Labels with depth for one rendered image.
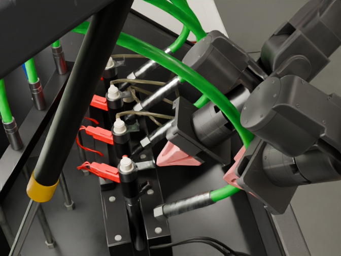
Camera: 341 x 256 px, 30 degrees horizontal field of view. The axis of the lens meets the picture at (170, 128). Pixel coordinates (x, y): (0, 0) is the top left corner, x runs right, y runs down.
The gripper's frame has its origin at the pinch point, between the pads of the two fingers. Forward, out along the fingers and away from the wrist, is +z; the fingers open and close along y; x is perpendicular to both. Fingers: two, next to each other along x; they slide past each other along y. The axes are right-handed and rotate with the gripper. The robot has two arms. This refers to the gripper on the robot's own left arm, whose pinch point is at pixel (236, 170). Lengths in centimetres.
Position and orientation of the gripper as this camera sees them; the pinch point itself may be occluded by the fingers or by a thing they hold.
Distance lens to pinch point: 79.2
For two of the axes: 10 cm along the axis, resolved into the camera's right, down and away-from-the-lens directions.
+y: -5.0, 7.7, -4.1
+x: 7.3, 6.2, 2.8
